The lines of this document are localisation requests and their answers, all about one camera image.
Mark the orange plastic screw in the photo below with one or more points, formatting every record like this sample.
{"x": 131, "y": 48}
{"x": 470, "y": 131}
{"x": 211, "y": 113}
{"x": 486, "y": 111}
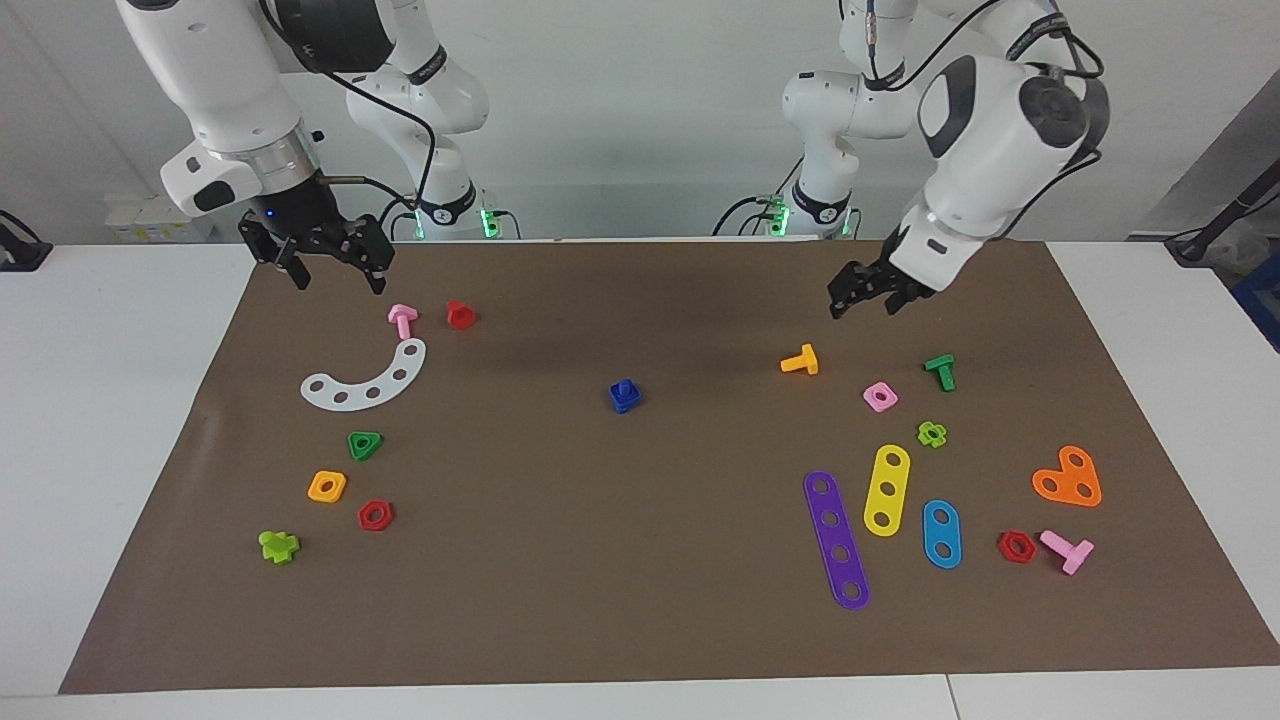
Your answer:
{"x": 803, "y": 363}

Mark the purple four-hole plastic plate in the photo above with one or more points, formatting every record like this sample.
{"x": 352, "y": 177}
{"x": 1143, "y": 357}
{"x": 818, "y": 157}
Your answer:
{"x": 836, "y": 537}

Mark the green triangle plastic nut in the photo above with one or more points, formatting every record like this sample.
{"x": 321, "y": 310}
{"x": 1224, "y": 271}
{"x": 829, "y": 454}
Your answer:
{"x": 366, "y": 455}

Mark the black stand pole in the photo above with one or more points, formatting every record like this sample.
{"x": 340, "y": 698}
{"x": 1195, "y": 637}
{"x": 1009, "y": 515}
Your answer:
{"x": 1225, "y": 215}

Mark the pink plastic screw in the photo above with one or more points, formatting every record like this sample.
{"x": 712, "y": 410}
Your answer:
{"x": 1070, "y": 552}
{"x": 403, "y": 322}

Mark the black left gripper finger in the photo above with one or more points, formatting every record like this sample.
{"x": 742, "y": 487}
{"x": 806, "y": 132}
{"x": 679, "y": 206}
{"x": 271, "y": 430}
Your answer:
{"x": 838, "y": 304}
{"x": 894, "y": 303}

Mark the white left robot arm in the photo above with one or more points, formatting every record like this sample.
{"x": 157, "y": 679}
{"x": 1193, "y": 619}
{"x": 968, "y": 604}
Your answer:
{"x": 990, "y": 130}

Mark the white curved plastic plate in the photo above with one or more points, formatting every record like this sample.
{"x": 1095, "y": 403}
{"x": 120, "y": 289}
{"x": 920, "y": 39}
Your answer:
{"x": 357, "y": 397}

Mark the blue two-hole plastic plate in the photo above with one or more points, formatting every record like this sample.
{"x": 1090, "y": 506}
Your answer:
{"x": 941, "y": 534}

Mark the blue square plastic nut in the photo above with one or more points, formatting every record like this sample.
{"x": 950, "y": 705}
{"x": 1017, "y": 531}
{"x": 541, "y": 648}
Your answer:
{"x": 625, "y": 404}

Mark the red plastic screw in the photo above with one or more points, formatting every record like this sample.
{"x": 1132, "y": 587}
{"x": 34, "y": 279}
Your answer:
{"x": 460, "y": 316}

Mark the brown paper table mat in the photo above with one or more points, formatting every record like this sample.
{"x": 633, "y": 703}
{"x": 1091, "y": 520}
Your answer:
{"x": 620, "y": 560}

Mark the orange L-shaped plate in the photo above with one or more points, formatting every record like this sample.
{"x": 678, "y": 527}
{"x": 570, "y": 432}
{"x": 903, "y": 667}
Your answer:
{"x": 1068, "y": 478}

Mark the white boxes stack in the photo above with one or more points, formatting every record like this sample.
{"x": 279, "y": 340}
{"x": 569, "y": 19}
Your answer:
{"x": 155, "y": 220}

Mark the yellow three-hole plastic plate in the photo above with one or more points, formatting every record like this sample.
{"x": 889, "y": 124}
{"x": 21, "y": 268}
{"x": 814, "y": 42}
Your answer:
{"x": 889, "y": 475}

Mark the green cross-shaped plastic nut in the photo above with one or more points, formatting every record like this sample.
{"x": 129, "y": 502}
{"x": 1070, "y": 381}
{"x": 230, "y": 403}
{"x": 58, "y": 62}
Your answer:
{"x": 923, "y": 434}

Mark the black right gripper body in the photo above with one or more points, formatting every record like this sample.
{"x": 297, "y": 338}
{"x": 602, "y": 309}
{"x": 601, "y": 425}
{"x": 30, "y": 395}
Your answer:
{"x": 320, "y": 235}

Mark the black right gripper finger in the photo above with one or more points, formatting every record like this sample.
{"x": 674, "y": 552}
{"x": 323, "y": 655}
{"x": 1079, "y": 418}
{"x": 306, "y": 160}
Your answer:
{"x": 301, "y": 273}
{"x": 377, "y": 280}

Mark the dark green plastic screw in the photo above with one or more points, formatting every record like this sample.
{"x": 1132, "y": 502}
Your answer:
{"x": 944, "y": 374}

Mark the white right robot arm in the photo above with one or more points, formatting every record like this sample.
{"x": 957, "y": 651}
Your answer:
{"x": 215, "y": 80}

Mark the red hexagon plastic nut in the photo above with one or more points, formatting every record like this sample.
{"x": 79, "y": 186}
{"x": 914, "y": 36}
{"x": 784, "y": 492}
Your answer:
{"x": 1030, "y": 552}
{"x": 364, "y": 523}

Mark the lime green cross-head screw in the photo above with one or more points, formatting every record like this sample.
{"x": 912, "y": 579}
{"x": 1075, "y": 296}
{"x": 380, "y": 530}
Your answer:
{"x": 278, "y": 548}

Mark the orange square plastic nut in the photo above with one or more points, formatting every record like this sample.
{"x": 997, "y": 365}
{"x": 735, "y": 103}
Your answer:
{"x": 313, "y": 480}

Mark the pink square plastic nut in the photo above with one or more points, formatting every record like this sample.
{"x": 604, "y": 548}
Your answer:
{"x": 890, "y": 404}

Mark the blue storage bin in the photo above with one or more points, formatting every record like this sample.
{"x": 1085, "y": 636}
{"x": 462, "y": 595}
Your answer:
{"x": 1262, "y": 300}

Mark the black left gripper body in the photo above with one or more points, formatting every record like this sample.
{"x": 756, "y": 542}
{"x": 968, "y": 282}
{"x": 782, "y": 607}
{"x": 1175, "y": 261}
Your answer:
{"x": 870, "y": 280}

